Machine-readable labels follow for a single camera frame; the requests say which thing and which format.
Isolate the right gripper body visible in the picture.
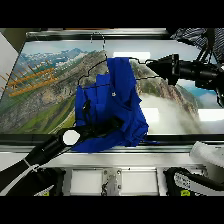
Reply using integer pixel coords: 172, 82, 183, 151
164, 52, 182, 86

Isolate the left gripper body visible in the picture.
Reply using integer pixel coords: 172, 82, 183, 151
79, 116, 125, 142

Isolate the blue garment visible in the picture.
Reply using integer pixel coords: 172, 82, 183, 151
71, 56, 161, 153

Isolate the black clothes hanger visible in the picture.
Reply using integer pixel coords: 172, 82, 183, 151
75, 31, 169, 92

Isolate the striped garment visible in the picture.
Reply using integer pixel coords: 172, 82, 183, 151
170, 28, 224, 65

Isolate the wooden rack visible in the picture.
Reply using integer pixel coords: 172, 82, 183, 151
0, 60, 60, 98

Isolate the black cable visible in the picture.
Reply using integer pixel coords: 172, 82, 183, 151
195, 28, 217, 65

